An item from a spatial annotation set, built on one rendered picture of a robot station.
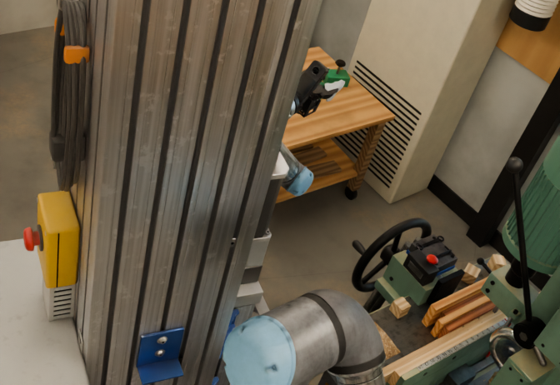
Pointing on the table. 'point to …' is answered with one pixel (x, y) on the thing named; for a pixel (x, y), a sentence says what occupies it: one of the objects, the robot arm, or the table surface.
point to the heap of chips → (387, 343)
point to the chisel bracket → (506, 292)
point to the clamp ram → (445, 286)
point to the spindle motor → (539, 217)
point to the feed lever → (527, 332)
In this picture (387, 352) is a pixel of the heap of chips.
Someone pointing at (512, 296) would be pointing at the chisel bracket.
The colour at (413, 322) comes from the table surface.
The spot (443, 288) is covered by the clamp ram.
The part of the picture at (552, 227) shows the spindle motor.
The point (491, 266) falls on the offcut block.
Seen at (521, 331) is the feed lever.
